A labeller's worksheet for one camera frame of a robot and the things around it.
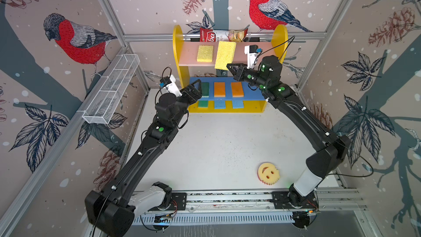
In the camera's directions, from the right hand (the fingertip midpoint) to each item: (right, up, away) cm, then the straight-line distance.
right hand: (221, 68), depth 68 cm
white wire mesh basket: (-53, -16, +3) cm, 55 cm away
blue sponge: (0, -16, +41) cm, 44 cm away
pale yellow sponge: (0, -7, +30) cm, 31 cm away
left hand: (-11, -6, -3) cm, 13 cm away
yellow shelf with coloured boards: (-21, +9, +50) cm, 55 cm away
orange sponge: (+11, -7, +28) cm, 30 cm away
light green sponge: (-11, -16, +41) cm, 46 cm away
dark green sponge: (-9, -7, +32) cm, 34 cm away
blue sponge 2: (+12, -16, +39) cm, 44 cm away
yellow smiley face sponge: (+24, -50, +11) cm, 57 cm away
